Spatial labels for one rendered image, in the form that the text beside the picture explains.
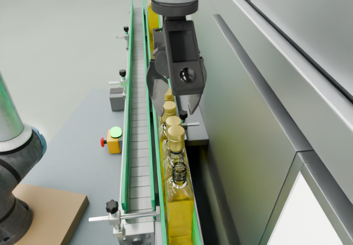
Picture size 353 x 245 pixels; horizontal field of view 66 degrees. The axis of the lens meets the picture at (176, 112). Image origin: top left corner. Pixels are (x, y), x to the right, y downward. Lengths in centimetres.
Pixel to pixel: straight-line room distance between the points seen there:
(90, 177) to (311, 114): 86
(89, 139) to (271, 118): 92
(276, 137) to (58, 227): 71
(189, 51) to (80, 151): 84
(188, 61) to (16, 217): 69
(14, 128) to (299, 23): 70
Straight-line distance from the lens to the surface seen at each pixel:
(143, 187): 83
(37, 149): 90
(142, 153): 92
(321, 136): 32
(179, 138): 54
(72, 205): 95
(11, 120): 81
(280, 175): 39
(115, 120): 127
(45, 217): 96
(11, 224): 91
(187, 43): 41
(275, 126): 39
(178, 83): 37
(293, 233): 40
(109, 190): 101
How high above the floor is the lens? 155
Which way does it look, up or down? 39 degrees down
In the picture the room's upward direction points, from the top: straight up
